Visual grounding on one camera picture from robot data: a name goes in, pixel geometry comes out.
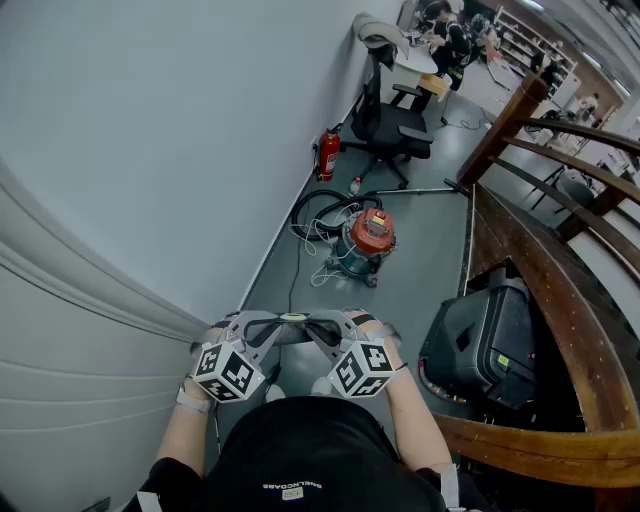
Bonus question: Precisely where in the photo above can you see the black floor cable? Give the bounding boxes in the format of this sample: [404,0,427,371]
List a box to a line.
[439,88,497,132]

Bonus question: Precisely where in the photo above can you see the light wooden drawer unit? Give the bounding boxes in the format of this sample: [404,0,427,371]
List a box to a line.
[418,73,452,102]

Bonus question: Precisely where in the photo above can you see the white rounded desk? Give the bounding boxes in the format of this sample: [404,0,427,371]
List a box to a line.
[393,29,442,92]

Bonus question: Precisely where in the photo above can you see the person's right forearm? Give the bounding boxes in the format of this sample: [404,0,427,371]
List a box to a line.
[383,344,454,474]

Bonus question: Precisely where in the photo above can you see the white storage shelf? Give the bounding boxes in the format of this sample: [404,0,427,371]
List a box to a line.
[492,4,579,101]

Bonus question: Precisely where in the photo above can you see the beige wrist watch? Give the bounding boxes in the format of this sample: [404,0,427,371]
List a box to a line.
[176,382,214,414]

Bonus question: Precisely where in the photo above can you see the black office chair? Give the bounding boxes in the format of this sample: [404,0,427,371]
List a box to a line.
[339,49,435,190]

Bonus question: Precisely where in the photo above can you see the person's left forearm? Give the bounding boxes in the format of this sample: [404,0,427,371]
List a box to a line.
[157,389,215,467]

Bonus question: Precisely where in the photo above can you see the red lid steel vacuum cleaner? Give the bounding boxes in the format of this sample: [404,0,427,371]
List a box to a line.
[324,207,399,289]

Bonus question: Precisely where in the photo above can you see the metal vacuum wand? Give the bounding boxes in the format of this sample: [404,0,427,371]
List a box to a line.
[364,178,472,198]

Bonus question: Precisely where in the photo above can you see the black vacuum hose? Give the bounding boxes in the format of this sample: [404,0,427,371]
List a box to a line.
[291,188,384,242]

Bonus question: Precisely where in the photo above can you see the person's black shirt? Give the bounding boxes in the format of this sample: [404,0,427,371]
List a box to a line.
[123,397,497,512]

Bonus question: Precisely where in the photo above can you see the person's left hand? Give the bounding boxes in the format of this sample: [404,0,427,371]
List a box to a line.
[189,313,239,354]

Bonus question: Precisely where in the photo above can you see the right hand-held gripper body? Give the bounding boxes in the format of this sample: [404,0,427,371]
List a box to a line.
[327,312,394,399]

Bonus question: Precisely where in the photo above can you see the red fire extinguisher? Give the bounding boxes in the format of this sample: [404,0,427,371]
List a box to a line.
[315,124,343,183]

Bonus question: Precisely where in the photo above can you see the dark wooden stair railing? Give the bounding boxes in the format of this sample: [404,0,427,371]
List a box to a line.
[433,69,640,512]

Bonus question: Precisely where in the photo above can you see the grey jacket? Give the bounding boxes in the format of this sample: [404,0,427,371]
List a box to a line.
[352,12,412,70]

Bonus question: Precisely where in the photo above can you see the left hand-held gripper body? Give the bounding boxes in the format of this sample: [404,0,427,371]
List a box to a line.
[189,319,266,404]

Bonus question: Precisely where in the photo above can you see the white power cable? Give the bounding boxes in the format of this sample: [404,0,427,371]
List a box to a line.
[289,202,362,289]

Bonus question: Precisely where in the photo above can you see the person's right hand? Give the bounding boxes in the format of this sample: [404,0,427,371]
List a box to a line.
[349,310,401,346]

